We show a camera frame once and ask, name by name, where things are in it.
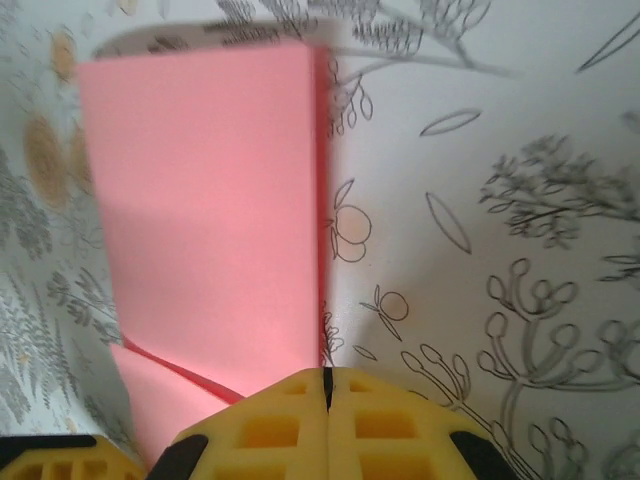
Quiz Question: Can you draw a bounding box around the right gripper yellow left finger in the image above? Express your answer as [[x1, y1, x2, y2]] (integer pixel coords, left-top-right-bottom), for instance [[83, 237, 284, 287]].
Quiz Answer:
[[154, 366, 331, 480]]

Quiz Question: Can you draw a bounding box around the floral patterned table cover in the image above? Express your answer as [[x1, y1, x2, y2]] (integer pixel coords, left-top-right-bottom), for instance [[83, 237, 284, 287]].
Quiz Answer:
[[0, 0, 640, 480]]

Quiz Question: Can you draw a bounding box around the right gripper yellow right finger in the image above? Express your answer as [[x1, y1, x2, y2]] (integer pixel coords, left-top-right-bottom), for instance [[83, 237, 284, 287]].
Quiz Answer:
[[326, 366, 514, 480]]

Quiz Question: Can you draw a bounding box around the pink paper sheet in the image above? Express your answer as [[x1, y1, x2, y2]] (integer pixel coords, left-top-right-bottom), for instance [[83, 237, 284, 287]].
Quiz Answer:
[[77, 43, 332, 469]]

